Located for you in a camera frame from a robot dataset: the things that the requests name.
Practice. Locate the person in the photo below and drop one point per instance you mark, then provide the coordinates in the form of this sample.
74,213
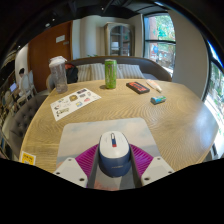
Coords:
23,81

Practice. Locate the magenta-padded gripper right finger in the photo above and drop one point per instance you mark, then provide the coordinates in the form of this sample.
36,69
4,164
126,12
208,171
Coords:
155,170

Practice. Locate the black and red flat box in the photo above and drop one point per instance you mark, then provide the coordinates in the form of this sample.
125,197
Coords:
137,87

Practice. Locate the clear plastic shaker bottle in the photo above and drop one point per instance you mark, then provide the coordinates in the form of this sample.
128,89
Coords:
59,76

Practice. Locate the arched glass door cabinet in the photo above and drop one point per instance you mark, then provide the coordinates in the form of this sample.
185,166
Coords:
120,38

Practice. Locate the white sticker sheet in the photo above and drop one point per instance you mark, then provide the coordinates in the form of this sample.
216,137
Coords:
73,103

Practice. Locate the yellow sticker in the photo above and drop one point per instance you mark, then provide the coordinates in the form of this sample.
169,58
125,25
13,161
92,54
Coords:
28,158

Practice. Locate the white and blue computer mouse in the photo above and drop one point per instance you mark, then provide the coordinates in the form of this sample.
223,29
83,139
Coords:
114,153

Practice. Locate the grey curved bench sofa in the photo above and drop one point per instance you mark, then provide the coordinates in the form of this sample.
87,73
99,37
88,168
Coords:
153,68

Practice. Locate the green drink can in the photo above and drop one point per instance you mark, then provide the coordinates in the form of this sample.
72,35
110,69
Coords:
110,75

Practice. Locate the small teal pack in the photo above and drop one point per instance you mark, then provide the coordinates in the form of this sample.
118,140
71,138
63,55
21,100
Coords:
158,100

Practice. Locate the grey tufted chair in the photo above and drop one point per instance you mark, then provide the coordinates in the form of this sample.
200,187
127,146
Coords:
23,120

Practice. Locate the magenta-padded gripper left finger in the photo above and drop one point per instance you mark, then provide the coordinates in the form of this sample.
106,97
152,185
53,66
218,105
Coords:
71,170

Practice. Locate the brown wooden door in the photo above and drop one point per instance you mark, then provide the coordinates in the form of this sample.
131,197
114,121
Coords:
46,46

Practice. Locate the striped cushion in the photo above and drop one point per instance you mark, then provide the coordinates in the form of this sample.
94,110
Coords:
91,71
130,71

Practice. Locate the sky print mouse pad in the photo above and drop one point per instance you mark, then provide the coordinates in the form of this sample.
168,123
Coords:
86,133

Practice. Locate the black backpack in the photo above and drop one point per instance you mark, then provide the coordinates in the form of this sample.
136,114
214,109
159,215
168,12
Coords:
72,74

